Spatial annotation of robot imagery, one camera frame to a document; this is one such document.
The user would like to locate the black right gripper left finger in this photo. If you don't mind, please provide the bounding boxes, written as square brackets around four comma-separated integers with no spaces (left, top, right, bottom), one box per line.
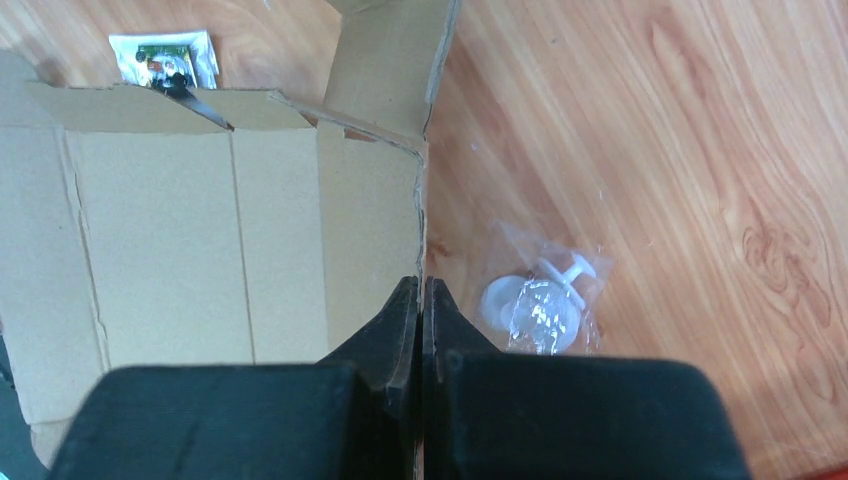
[50,277,419,479]

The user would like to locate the clear bag white parts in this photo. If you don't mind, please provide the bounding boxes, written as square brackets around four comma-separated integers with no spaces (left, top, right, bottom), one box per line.
[473,222,614,356]

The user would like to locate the brown cardboard box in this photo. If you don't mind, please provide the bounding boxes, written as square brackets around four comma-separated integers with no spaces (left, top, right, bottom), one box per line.
[1,1,461,464]

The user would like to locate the small white sachet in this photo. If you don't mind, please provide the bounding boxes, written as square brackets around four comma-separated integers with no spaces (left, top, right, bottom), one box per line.
[108,30,220,91]

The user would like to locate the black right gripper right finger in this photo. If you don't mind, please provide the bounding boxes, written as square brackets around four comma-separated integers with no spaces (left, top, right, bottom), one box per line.
[421,278,751,479]

